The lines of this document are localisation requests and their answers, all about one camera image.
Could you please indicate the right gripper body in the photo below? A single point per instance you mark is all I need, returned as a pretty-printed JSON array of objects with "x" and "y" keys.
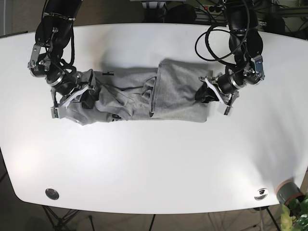
[{"x": 73, "y": 87}]

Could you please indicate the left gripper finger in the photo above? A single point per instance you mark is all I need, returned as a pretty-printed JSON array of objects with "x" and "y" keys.
[
  {"x": 228, "y": 106},
  {"x": 208, "y": 93}
]

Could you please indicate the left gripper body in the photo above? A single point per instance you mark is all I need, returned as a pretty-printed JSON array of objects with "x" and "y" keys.
[{"x": 230, "y": 82}]

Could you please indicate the light grey T-shirt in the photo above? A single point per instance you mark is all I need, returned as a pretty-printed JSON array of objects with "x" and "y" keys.
[{"x": 163, "y": 93}]

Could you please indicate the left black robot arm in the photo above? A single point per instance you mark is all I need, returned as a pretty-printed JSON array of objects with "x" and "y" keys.
[{"x": 244, "y": 63}]

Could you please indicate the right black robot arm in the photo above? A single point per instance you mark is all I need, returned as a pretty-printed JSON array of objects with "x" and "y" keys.
[{"x": 53, "y": 57}]

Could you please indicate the right metal table grommet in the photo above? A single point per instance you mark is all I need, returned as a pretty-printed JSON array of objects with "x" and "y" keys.
[{"x": 261, "y": 194}]

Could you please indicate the metal table grommet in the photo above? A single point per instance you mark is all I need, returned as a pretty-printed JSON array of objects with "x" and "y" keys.
[
  {"x": 261, "y": 194},
  {"x": 52, "y": 194}
]

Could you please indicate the left metal table grommet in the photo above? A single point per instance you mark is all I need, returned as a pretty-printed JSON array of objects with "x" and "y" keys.
[{"x": 52, "y": 194}]

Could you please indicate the grey plant pot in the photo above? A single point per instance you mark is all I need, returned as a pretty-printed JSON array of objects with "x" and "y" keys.
[{"x": 287, "y": 191}]

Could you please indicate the green plant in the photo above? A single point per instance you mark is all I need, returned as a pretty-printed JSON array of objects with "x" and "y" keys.
[{"x": 294, "y": 216}]

